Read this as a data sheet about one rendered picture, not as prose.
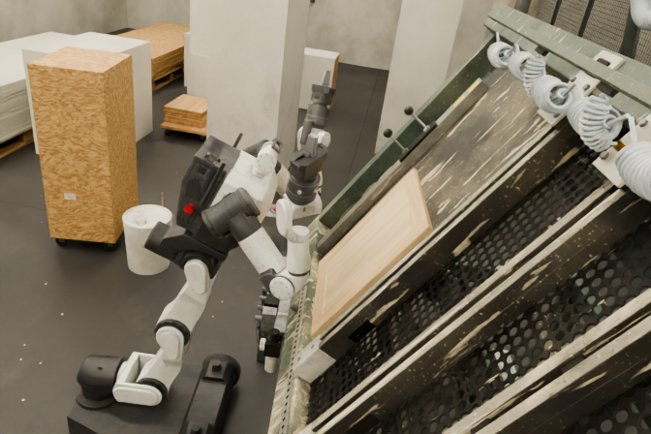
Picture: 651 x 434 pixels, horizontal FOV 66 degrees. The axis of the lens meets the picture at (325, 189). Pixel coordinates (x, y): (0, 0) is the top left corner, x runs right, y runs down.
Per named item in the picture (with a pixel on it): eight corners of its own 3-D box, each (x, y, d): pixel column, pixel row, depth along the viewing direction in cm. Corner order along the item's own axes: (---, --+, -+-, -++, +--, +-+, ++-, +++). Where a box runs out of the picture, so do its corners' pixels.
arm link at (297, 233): (284, 204, 139) (285, 247, 145) (313, 199, 143) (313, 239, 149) (274, 196, 144) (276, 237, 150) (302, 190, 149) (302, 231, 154)
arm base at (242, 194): (219, 247, 152) (198, 216, 150) (223, 236, 165) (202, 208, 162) (262, 219, 152) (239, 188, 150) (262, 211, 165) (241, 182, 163)
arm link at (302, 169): (280, 154, 130) (274, 188, 138) (309, 173, 127) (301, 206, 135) (311, 136, 138) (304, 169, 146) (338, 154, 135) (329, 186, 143)
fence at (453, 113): (324, 248, 222) (317, 243, 221) (485, 84, 186) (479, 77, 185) (323, 255, 217) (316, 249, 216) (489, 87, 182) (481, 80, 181)
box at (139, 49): (97, 120, 552) (90, 31, 510) (152, 131, 546) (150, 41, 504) (36, 153, 463) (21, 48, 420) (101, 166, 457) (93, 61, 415)
